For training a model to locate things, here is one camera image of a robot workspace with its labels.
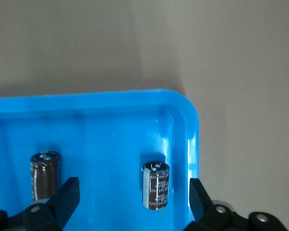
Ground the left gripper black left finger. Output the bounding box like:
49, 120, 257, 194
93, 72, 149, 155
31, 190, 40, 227
0, 177, 81, 231

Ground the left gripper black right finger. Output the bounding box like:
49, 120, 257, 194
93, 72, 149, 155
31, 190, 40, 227
183, 178, 287, 231

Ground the blue plastic tray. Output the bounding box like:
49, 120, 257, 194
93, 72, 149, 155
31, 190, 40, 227
0, 89, 200, 231

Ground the brown table cover mat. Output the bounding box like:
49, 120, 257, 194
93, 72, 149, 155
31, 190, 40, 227
0, 0, 289, 231

